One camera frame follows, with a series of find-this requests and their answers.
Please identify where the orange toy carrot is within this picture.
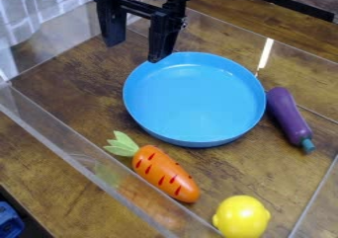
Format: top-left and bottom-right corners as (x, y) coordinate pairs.
(104, 130), (200, 203)

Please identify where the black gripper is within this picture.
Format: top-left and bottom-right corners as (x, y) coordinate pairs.
(95, 0), (188, 63)

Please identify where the purple toy eggplant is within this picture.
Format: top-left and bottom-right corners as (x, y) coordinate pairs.
(267, 87), (315, 154)

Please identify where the clear acrylic enclosure wall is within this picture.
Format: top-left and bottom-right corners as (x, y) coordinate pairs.
(0, 0), (338, 238)

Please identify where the blue round tray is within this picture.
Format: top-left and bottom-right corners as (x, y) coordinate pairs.
(123, 52), (266, 148)

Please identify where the white checkered curtain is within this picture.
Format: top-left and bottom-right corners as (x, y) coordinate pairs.
(0, 0), (97, 48)

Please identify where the yellow toy lemon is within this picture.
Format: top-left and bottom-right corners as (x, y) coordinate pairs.
(212, 195), (271, 238)

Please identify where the blue object at corner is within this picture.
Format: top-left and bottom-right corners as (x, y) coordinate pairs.
(0, 201), (25, 238)

